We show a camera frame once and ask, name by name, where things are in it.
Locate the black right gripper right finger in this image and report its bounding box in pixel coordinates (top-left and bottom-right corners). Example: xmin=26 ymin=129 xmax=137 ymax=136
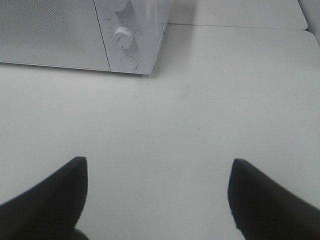
xmin=227 ymin=158 xmax=320 ymax=240

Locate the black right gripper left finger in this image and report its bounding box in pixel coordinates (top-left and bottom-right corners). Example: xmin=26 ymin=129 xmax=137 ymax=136
xmin=0 ymin=156 xmax=88 ymax=240

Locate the round microwave door button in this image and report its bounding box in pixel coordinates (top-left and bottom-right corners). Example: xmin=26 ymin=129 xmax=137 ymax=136
xmin=120 ymin=55 xmax=138 ymax=70

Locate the white microwave door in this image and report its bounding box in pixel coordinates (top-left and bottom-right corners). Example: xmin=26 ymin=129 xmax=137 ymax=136
xmin=0 ymin=0 xmax=110 ymax=71

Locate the white microwave oven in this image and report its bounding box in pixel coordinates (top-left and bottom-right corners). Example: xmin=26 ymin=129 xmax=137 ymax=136
xmin=0 ymin=0 xmax=172 ymax=75

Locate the white microwave knob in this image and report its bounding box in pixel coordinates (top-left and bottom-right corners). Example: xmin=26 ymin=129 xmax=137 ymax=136
xmin=113 ymin=26 xmax=135 ymax=50
xmin=112 ymin=0 xmax=129 ymax=13

